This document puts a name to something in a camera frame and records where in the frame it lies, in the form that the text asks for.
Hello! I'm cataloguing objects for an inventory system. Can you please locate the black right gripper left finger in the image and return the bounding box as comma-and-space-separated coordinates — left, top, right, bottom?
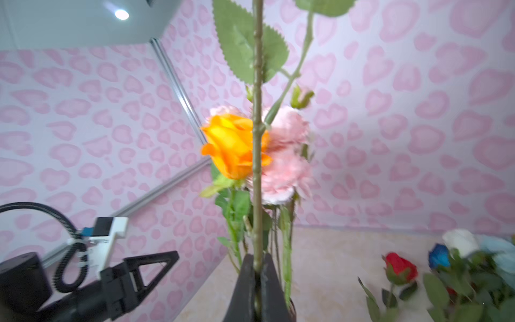
223, 254, 256, 322

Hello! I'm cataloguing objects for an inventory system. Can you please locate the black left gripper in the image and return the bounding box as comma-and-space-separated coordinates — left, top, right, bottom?
70, 251, 180, 321

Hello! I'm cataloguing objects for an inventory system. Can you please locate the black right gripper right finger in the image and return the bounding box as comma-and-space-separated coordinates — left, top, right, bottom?
261, 254, 291, 322

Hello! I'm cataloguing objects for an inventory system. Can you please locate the orange flower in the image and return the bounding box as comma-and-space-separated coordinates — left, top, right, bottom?
201, 113, 253, 268

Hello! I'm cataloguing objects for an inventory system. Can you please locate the pink peony flower spray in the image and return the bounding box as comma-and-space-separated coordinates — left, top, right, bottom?
261, 107, 314, 307

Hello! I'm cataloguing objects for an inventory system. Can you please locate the peach rose stem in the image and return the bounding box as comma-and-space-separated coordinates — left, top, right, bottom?
212, 0, 357, 319

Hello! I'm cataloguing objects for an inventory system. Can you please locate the pink ribbed glass vase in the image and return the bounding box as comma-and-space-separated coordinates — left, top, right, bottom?
288, 299, 297, 322

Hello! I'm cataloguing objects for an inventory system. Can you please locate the white rose spray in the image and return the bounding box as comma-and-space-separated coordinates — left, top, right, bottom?
442, 229, 480, 258

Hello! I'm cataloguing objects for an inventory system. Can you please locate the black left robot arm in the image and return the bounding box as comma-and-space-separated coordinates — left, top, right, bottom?
1, 251, 180, 321

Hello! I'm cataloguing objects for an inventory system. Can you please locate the red rose stem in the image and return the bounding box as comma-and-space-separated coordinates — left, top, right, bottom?
358, 252, 418, 322

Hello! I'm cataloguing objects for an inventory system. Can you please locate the pile of green flower stems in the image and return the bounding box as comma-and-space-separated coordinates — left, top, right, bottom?
422, 250, 514, 321

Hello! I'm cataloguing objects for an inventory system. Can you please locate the light blue flower spray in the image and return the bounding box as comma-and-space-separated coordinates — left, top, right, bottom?
477, 235, 514, 289

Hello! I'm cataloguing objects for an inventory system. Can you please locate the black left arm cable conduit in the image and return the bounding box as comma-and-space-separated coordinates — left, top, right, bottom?
0, 201, 89, 294

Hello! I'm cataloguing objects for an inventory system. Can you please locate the aluminium diagonal frame bar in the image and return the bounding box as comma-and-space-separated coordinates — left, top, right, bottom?
42, 157, 211, 268

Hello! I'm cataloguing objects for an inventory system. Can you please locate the aluminium frame corner post left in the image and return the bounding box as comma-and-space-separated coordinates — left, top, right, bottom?
150, 38, 207, 144

